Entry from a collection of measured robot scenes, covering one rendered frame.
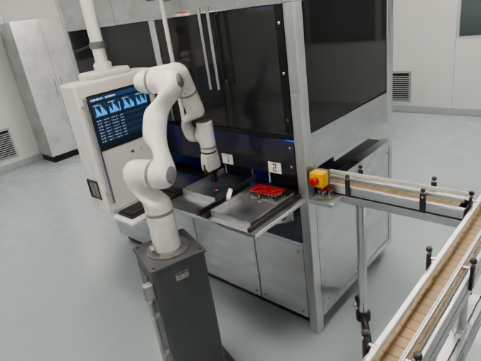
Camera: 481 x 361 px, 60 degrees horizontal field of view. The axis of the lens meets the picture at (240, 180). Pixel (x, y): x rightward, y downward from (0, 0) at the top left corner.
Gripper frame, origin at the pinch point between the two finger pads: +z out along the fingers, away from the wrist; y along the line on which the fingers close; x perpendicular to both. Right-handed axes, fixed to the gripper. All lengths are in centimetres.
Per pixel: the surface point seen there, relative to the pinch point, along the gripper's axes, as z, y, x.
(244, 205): 10.6, 1.9, 21.5
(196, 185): 9.8, -3.3, -19.9
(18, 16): -106, -134, -510
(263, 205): 10.7, -3.2, 30.0
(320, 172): -4, -20, 53
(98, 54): -68, 12, -62
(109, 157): -14, 26, -55
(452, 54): 21, -479, -25
